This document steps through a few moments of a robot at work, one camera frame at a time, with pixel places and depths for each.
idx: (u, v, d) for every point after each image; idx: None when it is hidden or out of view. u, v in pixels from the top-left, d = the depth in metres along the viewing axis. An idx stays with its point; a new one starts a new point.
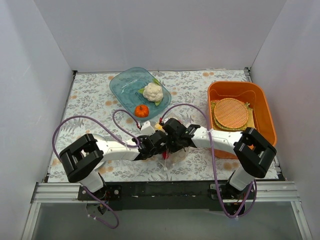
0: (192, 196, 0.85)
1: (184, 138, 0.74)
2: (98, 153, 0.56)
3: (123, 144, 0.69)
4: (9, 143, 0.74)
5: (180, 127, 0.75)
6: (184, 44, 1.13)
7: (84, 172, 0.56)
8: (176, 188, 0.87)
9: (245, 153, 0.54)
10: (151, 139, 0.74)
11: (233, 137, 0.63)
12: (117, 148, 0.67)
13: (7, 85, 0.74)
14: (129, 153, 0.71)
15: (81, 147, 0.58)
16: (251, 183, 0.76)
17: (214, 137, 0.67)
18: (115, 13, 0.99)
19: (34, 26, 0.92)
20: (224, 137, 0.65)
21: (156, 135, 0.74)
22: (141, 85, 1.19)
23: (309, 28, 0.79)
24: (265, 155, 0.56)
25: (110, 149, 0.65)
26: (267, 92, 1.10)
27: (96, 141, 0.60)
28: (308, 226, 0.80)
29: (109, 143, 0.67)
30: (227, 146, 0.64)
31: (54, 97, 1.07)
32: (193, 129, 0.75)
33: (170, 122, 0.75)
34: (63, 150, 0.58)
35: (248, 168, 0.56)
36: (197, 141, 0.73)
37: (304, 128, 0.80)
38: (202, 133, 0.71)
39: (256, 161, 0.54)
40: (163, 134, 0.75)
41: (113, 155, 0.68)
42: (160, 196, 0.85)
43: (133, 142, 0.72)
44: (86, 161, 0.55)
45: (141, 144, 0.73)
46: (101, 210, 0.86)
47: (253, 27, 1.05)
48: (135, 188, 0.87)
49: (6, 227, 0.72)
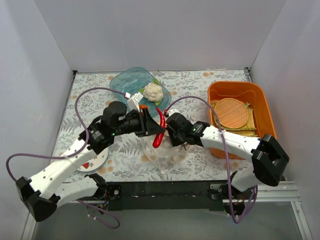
0: (192, 196, 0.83)
1: (189, 135, 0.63)
2: (34, 199, 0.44)
3: (64, 157, 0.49)
4: (9, 143, 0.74)
5: (186, 122, 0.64)
6: (184, 44, 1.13)
7: (44, 212, 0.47)
8: (176, 188, 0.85)
9: (263, 163, 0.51)
10: (105, 119, 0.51)
11: (250, 142, 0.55)
12: (59, 171, 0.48)
13: (7, 84, 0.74)
14: (80, 161, 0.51)
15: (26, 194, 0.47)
16: (256, 187, 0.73)
17: (227, 140, 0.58)
18: (115, 13, 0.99)
19: (33, 27, 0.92)
20: (239, 141, 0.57)
21: (108, 112, 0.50)
22: (141, 86, 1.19)
23: (310, 28, 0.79)
24: (279, 164, 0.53)
25: (50, 180, 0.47)
26: (267, 93, 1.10)
27: (29, 183, 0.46)
28: (308, 227, 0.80)
29: (45, 172, 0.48)
30: (242, 152, 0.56)
31: (54, 96, 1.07)
32: (201, 126, 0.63)
33: (176, 118, 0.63)
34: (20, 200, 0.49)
35: (261, 176, 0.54)
36: (205, 142, 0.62)
37: (304, 128, 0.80)
38: (213, 134, 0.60)
39: (272, 171, 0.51)
40: (118, 106, 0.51)
41: (62, 177, 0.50)
42: (159, 196, 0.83)
43: (81, 141, 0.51)
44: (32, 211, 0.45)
45: (95, 135, 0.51)
46: (102, 209, 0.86)
47: (253, 27, 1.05)
48: (135, 188, 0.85)
49: (5, 228, 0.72)
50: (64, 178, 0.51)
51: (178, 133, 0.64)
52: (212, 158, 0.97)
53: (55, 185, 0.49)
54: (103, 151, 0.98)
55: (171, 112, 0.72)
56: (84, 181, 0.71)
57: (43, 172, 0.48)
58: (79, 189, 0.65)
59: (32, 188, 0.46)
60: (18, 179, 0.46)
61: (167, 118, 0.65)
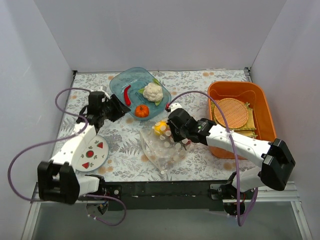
0: (192, 196, 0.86)
1: (193, 133, 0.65)
2: (66, 168, 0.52)
3: (75, 135, 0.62)
4: (9, 143, 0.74)
5: (190, 120, 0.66)
6: (184, 45, 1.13)
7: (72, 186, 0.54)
8: (176, 188, 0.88)
9: (273, 168, 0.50)
10: (92, 104, 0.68)
11: (260, 147, 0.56)
12: (74, 145, 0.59)
13: (7, 85, 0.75)
14: (87, 136, 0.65)
15: (49, 178, 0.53)
16: (257, 189, 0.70)
17: (237, 142, 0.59)
18: (115, 13, 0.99)
19: (33, 27, 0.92)
20: (248, 144, 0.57)
21: (92, 98, 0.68)
22: (141, 86, 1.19)
23: (309, 28, 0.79)
24: (287, 170, 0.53)
25: (71, 152, 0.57)
26: (267, 93, 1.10)
27: (53, 161, 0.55)
28: (308, 227, 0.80)
29: (63, 150, 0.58)
30: (251, 155, 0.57)
31: (54, 97, 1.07)
32: (205, 124, 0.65)
33: (179, 114, 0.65)
34: (40, 194, 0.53)
35: (268, 181, 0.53)
36: (211, 142, 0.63)
37: (304, 128, 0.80)
38: (220, 135, 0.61)
39: (281, 176, 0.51)
40: (97, 92, 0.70)
41: (78, 152, 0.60)
42: (160, 196, 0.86)
43: (82, 123, 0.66)
44: (66, 183, 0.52)
45: (89, 116, 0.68)
46: (102, 210, 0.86)
47: (253, 27, 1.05)
48: (135, 188, 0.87)
49: (5, 228, 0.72)
50: (78, 155, 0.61)
51: (181, 130, 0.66)
52: (212, 158, 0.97)
53: (75, 159, 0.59)
54: (103, 151, 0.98)
55: (173, 107, 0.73)
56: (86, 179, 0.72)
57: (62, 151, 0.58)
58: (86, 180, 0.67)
59: (59, 163, 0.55)
60: (41, 163, 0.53)
61: (170, 114, 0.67)
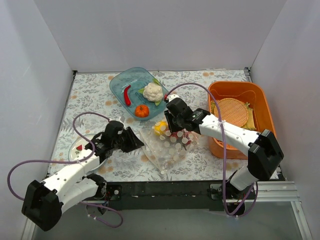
0: (192, 196, 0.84)
1: (188, 121, 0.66)
2: (52, 197, 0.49)
3: (76, 163, 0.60)
4: (9, 143, 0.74)
5: (186, 109, 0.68)
6: (184, 45, 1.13)
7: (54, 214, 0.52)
8: (176, 188, 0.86)
9: (259, 157, 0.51)
10: (107, 133, 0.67)
11: (249, 136, 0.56)
12: (71, 173, 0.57)
13: (7, 85, 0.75)
14: (88, 166, 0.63)
15: (35, 198, 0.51)
16: (253, 184, 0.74)
17: (227, 131, 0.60)
18: (115, 13, 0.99)
19: (33, 27, 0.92)
20: (238, 133, 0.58)
21: (109, 128, 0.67)
22: (141, 85, 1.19)
23: (309, 28, 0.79)
24: (273, 160, 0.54)
25: (64, 180, 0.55)
26: (267, 93, 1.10)
27: (44, 183, 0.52)
28: (308, 226, 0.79)
29: (59, 175, 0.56)
30: (239, 144, 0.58)
31: (54, 97, 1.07)
32: (200, 114, 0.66)
33: (176, 103, 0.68)
34: (22, 209, 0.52)
35: (255, 170, 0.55)
36: (204, 131, 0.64)
37: (304, 128, 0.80)
38: (212, 124, 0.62)
39: (266, 165, 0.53)
40: (116, 123, 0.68)
41: (71, 181, 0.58)
42: (160, 196, 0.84)
43: (89, 151, 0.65)
44: (46, 209, 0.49)
45: (99, 145, 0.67)
46: (101, 210, 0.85)
47: (253, 27, 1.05)
48: (135, 188, 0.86)
49: (5, 228, 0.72)
50: (72, 183, 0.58)
51: (177, 118, 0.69)
52: (212, 158, 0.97)
53: (66, 187, 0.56)
54: None
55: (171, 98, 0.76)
56: (83, 182, 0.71)
57: (57, 175, 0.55)
58: (80, 191, 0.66)
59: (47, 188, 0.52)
60: (33, 182, 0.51)
61: (168, 103, 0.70)
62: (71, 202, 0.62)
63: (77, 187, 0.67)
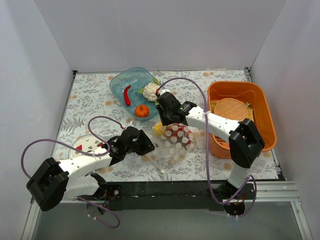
0: (192, 196, 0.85)
1: (176, 114, 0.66)
2: (63, 175, 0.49)
3: (91, 156, 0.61)
4: (9, 143, 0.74)
5: (175, 102, 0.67)
6: (184, 45, 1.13)
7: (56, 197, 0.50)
8: (176, 188, 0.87)
9: (239, 143, 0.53)
10: (122, 139, 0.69)
11: (231, 125, 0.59)
12: (84, 162, 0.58)
13: (7, 85, 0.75)
14: (100, 162, 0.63)
15: (46, 175, 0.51)
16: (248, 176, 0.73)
17: (210, 121, 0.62)
18: (115, 13, 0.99)
19: (33, 27, 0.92)
20: (220, 123, 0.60)
21: (125, 135, 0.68)
22: (141, 85, 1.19)
23: (309, 28, 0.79)
24: (253, 148, 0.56)
25: (77, 166, 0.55)
26: (267, 93, 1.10)
27: (59, 164, 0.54)
28: (308, 226, 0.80)
29: (73, 160, 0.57)
30: (222, 133, 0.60)
31: (54, 97, 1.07)
32: (188, 106, 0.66)
33: (165, 96, 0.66)
34: (29, 182, 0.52)
35: (237, 157, 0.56)
36: (190, 121, 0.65)
37: (304, 128, 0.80)
38: (198, 114, 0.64)
39: (247, 152, 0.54)
40: (132, 131, 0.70)
41: (83, 170, 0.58)
42: (160, 196, 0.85)
43: (104, 149, 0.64)
44: (51, 187, 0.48)
45: (113, 148, 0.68)
46: (101, 210, 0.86)
47: (253, 27, 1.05)
48: (135, 188, 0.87)
49: (5, 228, 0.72)
50: (82, 172, 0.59)
51: (166, 112, 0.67)
52: (212, 158, 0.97)
53: (76, 175, 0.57)
54: None
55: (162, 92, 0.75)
56: (86, 179, 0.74)
57: (72, 160, 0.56)
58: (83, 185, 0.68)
59: (61, 168, 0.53)
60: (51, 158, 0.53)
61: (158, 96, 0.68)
62: (70, 193, 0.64)
63: (80, 181, 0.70)
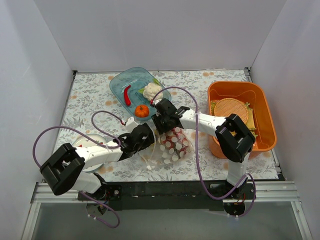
0: (192, 196, 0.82)
1: (172, 117, 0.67)
2: (79, 160, 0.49)
3: (104, 147, 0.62)
4: (9, 142, 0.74)
5: (171, 107, 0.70)
6: (185, 45, 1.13)
7: (70, 182, 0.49)
8: (176, 188, 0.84)
9: (224, 137, 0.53)
10: (132, 136, 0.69)
11: (219, 121, 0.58)
12: (98, 152, 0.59)
13: (7, 85, 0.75)
14: (111, 155, 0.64)
15: (61, 159, 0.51)
16: (246, 173, 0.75)
17: (200, 119, 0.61)
18: (115, 13, 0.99)
19: (33, 27, 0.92)
20: (209, 120, 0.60)
21: (136, 131, 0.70)
22: (141, 85, 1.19)
23: (309, 28, 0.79)
24: (243, 142, 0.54)
25: (92, 154, 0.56)
26: (267, 93, 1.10)
27: (75, 149, 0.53)
28: (308, 226, 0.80)
29: (88, 148, 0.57)
30: (211, 130, 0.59)
31: (54, 96, 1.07)
32: (182, 111, 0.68)
33: (161, 102, 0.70)
34: (42, 166, 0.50)
35: (227, 152, 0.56)
36: (184, 122, 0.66)
37: (304, 128, 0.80)
38: (190, 115, 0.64)
39: (234, 146, 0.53)
40: (143, 129, 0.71)
41: (95, 159, 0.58)
42: (159, 196, 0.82)
43: (115, 143, 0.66)
44: (68, 170, 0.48)
45: (123, 144, 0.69)
46: (101, 210, 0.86)
47: (253, 27, 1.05)
48: (135, 188, 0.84)
49: (6, 227, 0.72)
50: (95, 162, 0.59)
51: (164, 117, 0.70)
52: (212, 158, 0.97)
53: (90, 163, 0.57)
54: None
55: None
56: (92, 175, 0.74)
57: (87, 147, 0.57)
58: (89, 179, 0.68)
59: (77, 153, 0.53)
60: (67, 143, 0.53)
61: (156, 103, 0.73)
62: (76, 185, 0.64)
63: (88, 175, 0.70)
